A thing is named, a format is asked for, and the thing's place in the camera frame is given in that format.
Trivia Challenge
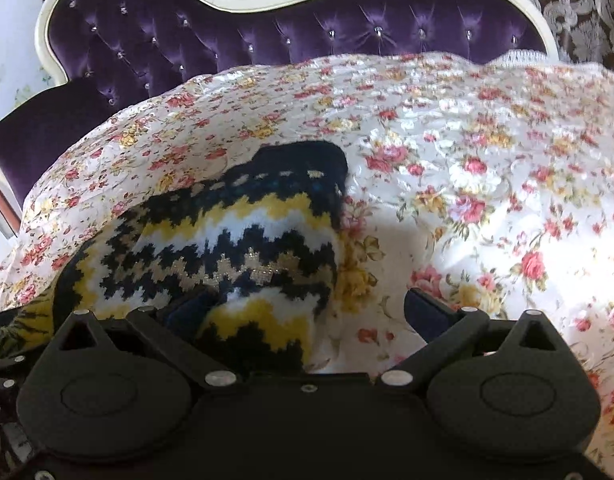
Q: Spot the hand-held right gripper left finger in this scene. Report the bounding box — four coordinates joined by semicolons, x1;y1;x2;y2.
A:
57;291;240;391

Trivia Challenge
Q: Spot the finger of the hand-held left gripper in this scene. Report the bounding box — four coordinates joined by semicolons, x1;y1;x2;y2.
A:
0;354;28;391

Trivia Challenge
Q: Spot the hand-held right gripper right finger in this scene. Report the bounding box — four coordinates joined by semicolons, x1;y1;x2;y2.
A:
379;290;562;390

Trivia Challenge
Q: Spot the zigzag knit sweater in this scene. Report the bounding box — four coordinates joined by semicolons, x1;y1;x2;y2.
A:
0;140;350;376

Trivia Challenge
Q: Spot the floral blanket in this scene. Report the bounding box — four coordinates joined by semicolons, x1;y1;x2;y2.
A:
0;50;614;480

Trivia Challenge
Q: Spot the purple tufted headboard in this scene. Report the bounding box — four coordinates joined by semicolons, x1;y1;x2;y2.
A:
0;0;560;211

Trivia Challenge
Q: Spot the patterned brown curtain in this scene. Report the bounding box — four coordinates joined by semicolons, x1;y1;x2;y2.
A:
187;0;614;86

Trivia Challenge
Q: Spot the green wall sticker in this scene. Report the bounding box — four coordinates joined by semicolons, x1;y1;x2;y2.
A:
0;72;52;118

